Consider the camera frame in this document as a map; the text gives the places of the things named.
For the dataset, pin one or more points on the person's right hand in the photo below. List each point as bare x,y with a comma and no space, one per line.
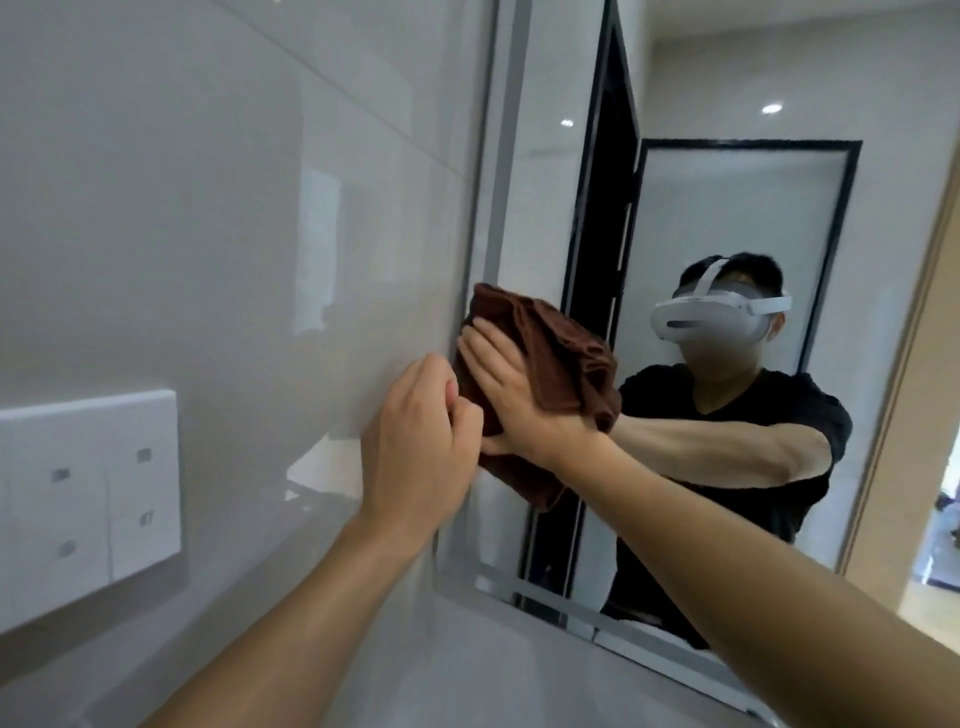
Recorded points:
525,405

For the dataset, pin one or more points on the person's right forearm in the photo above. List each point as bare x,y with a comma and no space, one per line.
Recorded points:
750,585

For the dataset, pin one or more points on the person's left forearm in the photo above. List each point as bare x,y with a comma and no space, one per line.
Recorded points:
300,637

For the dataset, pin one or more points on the brown microfibre cloth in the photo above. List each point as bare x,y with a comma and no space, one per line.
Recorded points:
570,352

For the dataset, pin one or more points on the wall mirror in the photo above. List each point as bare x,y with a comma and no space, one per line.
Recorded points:
750,187

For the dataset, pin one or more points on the person's left hand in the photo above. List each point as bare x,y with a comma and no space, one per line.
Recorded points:
420,450

